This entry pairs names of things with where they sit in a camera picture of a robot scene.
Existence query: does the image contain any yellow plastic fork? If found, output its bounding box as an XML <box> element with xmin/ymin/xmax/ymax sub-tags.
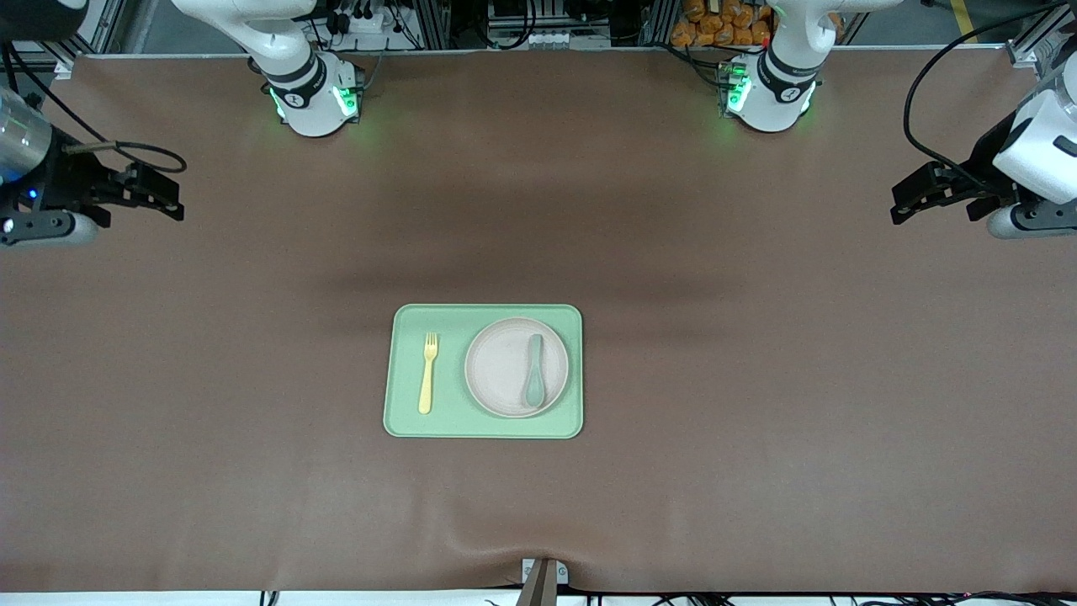
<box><xmin>417</xmin><ymin>332</ymin><xmax>441</xmax><ymax>416</ymax></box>

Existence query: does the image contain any round beige plate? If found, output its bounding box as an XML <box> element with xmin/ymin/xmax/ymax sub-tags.
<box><xmin>464</xmin><ymin>317</ymin><xmax>571</xmax><ymax>419</ymax></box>

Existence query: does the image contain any orange snack packs pile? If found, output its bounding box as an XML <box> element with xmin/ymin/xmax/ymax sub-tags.
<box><xmin>670</xmin><ymin>0</ymin><xmax>773</xmax><ymax>49</ymax></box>

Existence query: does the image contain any white power strip with plugs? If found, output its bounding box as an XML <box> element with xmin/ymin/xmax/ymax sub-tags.
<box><xmin>323</xmin><ymin>0</ymin><xmax>406</xmax><ymax>40</ymax></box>

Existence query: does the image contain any brown table cover mat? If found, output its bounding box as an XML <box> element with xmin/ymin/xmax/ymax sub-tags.
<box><xmin>0</xmin><ymin>46</ymin><xmax>1077</xmax><ymax>594</ymax></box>

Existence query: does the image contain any light green rectangular tray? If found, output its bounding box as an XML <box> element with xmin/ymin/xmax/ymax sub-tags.
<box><xmin>383</xmin><ymin>304</ymin><xmax>584</xmax><ymax>440</ymax></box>

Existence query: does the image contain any long white socket strip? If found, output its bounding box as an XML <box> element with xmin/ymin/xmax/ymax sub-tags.
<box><xmin>491</xmin><ymin>29</ymin><xmax>613</xmax><ymax>50</ymax></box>

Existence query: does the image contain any teal plastic spoon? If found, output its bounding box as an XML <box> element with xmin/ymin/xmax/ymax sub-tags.
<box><xmin>523</xmin><ymin>333</ymin><xmax>547</xmax><ymax>410</ymax></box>

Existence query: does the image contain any metal table edge clamp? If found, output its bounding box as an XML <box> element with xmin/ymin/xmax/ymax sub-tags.
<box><xmin>516</xmin><ymin>557</ymin><xmax>570</xmax><ymax>606</ymax></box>

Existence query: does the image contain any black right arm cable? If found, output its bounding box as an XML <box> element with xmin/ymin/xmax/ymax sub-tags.
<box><xmin>0</xmin><ymin>42</ymin><xmax>188</xmax><ymax>176</ymax></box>

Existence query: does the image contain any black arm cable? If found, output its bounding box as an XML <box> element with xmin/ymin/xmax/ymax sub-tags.
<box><xmin>0</xmin><ymin>42</ymin><xmax>188</xmax><ymax>176</ymax></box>
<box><xmin>902</xmin><ymin>0</ymin><xmax>1071</xmax><ymax>183</ymax></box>

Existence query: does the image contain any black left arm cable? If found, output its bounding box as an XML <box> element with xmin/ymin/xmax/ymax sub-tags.
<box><xmin>902</xmin><ymin>0</ymin><xmax>1071</xmax><ymax>183</ymax></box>

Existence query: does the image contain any aluminium corner frame profile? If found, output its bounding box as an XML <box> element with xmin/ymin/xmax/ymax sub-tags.
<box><xmin>1005</xmin><ymin>0</ymin><xmax>1077</xmax><ymax>70</ymax></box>
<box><xmin>46</xmin><ymin>0</ymin><xmax>129</xmax><ymax>81</ymax></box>

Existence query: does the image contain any aluminium frame post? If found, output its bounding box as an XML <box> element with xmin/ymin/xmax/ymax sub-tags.
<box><xmin>642</xmin><ymin>0</ymin><xmax>682</xmax><ymax>48</ymax></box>
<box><xmin>411</xmin><ymin>0</ymin><xmax>453</xmax><ymax>51</ymax></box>

